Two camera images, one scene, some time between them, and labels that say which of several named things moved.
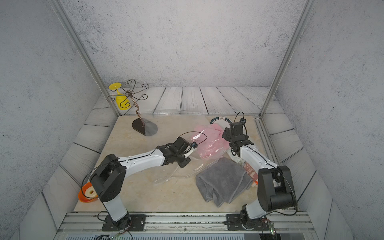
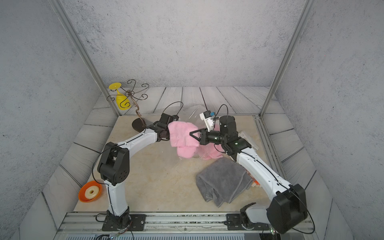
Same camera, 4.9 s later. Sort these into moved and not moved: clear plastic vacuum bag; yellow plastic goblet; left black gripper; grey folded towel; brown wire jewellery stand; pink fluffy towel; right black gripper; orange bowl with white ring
Moved: pink fluffy towel; right black gripper; clear plastic vacuum bag; left black gripper
Not moved: orange bowl with white ring; brown wire jewellery stand; grey folded towel; yellow plastic goblet
